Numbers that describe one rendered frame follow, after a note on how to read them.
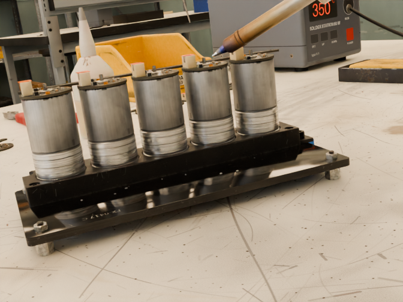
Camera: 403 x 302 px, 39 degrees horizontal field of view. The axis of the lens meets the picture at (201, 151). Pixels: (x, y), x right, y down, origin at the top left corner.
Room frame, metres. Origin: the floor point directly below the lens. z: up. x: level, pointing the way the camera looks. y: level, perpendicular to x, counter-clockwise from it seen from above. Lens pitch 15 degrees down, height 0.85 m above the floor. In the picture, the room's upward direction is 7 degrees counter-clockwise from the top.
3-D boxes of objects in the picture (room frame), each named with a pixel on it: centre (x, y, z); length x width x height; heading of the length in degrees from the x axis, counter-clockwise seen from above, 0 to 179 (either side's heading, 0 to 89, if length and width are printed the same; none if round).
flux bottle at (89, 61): (0.44, 0.08, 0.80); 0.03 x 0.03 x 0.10
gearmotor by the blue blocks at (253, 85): (0.31, -0.03, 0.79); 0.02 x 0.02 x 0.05
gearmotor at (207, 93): (0.30, -0.01, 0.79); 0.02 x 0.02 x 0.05
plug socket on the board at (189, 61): (0.30, 0.00, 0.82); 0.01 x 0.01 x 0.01; 20
